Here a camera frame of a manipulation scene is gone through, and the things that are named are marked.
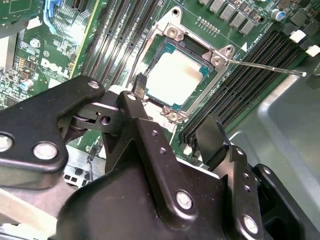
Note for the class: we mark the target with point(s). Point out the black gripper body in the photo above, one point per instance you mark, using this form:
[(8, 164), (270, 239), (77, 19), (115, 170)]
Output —
[(120, 212)]

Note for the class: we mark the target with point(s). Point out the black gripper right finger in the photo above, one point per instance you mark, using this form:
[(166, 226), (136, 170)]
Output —
[(241, 190)]

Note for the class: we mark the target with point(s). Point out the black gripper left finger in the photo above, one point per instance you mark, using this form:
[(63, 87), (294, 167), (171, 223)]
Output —
[(30, 125)]

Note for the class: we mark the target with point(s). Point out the metal socket cover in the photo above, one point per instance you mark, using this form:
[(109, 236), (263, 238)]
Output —
[(163, 125)]

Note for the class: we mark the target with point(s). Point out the silver green CPU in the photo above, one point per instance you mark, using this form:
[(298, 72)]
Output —
[(172, 77)]

